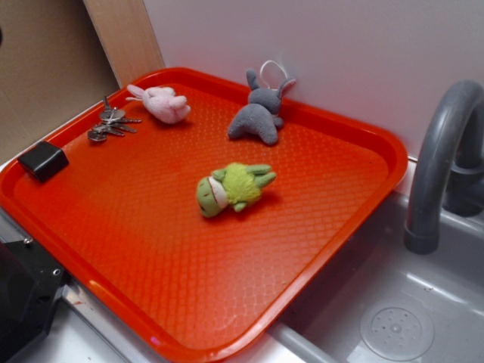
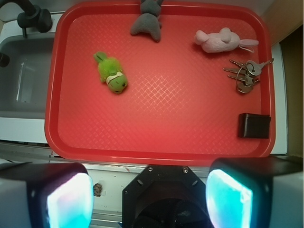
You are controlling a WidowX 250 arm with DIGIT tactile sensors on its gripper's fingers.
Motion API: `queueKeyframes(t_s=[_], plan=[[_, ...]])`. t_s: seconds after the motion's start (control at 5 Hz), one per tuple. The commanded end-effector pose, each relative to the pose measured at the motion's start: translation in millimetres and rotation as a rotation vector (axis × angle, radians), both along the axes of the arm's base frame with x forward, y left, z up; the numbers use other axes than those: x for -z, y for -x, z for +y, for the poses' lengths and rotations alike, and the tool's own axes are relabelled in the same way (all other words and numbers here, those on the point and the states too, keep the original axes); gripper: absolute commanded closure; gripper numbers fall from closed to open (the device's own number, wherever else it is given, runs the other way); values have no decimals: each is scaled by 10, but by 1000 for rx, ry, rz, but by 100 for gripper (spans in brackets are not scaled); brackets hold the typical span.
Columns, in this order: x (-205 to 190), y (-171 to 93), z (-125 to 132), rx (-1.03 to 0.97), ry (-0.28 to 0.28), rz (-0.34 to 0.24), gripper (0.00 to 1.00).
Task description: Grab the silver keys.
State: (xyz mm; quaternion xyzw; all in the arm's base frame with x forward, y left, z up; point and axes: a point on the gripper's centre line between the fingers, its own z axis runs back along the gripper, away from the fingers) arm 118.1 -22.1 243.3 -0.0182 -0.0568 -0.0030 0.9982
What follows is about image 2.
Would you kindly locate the green frog plush toy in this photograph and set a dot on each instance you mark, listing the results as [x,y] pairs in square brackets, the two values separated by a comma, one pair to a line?
[111,72]

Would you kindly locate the grey bunny plush toy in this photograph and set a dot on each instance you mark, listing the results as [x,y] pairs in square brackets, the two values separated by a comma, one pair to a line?
[148,21]

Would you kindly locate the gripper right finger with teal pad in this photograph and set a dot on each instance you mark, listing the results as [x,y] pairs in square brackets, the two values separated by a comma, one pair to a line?
[256,192]

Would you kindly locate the grey sink faucet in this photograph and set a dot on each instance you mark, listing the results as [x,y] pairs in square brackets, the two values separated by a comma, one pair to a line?
[31,17]

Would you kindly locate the red plastic tray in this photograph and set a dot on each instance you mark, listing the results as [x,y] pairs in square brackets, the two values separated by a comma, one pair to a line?
[179,107]

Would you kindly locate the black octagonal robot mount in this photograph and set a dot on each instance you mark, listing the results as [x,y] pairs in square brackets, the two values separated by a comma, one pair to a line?
[165,197]

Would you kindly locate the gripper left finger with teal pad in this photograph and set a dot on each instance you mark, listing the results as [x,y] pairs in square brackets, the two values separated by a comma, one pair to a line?
[46,195]

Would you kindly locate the small black box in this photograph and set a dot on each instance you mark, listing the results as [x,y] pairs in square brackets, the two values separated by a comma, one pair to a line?
[253,126]

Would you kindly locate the silver keys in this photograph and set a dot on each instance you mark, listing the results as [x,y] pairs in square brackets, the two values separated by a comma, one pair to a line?
[246,74]

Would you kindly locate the grey sink basin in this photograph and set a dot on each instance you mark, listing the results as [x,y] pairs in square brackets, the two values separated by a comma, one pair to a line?
[24,81]

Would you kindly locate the pink bunny plush toy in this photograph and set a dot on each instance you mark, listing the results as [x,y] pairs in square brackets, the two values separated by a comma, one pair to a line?
[223,41]

